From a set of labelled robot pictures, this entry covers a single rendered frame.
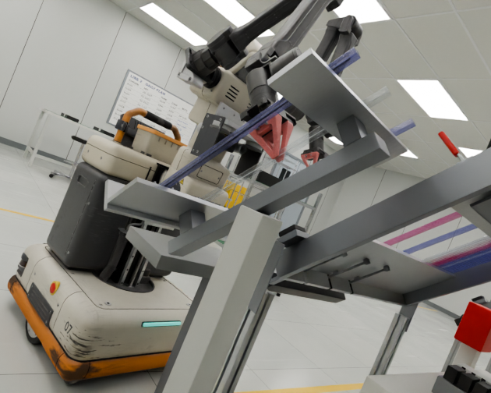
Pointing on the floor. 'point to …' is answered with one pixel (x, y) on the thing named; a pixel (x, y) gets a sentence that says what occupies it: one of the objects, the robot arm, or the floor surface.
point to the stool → (71, 161)
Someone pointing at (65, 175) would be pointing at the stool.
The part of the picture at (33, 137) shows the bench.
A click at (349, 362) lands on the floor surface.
